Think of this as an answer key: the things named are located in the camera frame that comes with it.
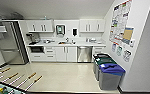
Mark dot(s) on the small white wall sign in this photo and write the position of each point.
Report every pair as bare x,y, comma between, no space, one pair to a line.
127,55

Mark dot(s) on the grey bin with green lid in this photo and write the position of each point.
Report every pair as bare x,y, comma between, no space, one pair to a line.
104,60

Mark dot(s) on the stainless steel dishwasher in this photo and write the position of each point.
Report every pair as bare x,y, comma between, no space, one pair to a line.
84,54

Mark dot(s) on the white wall cabinet, bottle atop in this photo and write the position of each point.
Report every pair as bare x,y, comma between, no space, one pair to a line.
39,26

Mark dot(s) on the small green wall sign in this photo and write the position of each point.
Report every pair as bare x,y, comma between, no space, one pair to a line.
119,50

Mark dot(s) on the white wall cabinet three doors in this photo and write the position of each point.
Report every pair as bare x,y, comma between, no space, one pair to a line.
92,25

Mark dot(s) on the stainless steel refrigerator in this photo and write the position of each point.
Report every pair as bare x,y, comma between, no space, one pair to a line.
9,43

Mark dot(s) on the black built-in microwave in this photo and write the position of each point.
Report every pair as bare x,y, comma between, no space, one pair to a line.
37,49

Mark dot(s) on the chrome sink faucet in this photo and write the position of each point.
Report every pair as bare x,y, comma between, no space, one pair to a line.
67,40

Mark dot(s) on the white drawer cabinet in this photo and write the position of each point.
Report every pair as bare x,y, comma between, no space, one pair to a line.
98,50
50,53

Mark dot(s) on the white two-door sink cabinet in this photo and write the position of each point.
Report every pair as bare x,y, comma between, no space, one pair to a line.
66,54

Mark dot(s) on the steel kitchen sink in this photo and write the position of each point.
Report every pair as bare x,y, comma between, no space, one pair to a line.
65,43

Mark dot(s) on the steel paper towel dispenser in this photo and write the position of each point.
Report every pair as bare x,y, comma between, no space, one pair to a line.
60,29

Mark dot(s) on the grey bin with blue lid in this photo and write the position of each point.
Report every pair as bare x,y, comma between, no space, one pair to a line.
111,78

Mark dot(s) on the white paper sheet on refrigerator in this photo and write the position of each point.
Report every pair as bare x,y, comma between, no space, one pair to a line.
1,28

